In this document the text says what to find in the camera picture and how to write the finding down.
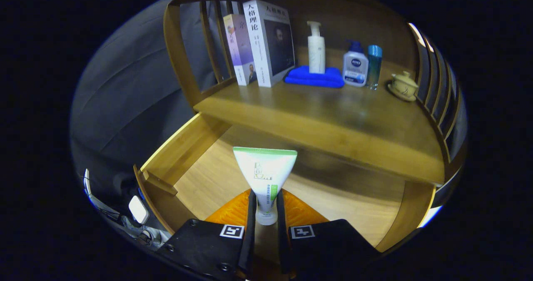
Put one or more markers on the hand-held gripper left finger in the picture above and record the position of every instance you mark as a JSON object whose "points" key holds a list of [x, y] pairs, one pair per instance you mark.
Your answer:
{"points": [[251, 231]]}

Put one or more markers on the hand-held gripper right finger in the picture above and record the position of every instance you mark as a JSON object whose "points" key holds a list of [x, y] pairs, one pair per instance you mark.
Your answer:
{"points": [[281, 231]]}

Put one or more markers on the white green tube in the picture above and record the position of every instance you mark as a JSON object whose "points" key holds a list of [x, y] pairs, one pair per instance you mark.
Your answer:
{"points": [[265, 172]]}

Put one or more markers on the brown wooden drawer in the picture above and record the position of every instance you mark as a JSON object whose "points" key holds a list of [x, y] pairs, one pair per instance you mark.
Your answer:
{"points": [[216, 177]]}

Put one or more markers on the wooden countertop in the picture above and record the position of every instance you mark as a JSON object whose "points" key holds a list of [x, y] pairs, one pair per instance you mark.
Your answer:
{"points": [[333, 114]]}

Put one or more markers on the brown wooden cabinet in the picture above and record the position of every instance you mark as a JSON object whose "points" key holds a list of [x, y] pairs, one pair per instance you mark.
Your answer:
{"points": [[354, 23]]}

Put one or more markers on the white power adapter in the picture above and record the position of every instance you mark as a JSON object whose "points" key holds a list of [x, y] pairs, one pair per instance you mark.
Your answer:
{"points": [[138, 209]]}

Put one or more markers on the blue folded cloth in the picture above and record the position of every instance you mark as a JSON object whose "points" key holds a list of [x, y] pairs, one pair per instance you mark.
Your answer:
{"points": [[308, 79]]}

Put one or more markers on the black backdrop cloth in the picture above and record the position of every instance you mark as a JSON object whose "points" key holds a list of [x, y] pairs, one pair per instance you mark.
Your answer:
{"points": [[125, 106]]}

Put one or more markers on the white bottle blue cap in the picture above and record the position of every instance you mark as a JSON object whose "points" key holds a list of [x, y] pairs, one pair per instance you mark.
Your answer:
{"points": [[355, 68]]}

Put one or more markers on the purple book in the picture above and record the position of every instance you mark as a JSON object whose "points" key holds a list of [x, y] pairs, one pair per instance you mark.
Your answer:
{"points": [[239, 52]]}

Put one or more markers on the white pump bottle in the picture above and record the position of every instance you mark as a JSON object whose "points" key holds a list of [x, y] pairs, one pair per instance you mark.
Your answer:
{"points": [[316, 52]]}

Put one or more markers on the teal slim bottle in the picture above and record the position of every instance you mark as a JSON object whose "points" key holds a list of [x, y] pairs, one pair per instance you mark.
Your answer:
{"points": [[374, 68]]}

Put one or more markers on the white book dark portrait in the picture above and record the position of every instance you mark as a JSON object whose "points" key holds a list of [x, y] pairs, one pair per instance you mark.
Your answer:
{"points": [[258, 43]]}

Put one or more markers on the yellow lidded teacup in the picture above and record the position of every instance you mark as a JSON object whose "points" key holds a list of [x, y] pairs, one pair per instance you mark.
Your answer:
{"points": [[404, 87]]}

